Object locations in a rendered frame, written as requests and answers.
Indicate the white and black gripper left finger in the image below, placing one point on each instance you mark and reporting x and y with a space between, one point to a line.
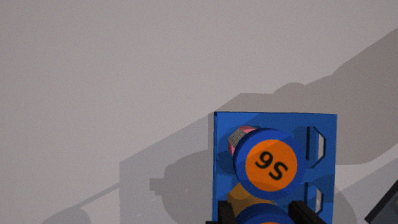
225 214

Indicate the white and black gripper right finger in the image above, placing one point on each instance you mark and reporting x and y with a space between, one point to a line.
302 214

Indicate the blue tube rack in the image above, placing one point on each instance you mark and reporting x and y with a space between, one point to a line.
320 172

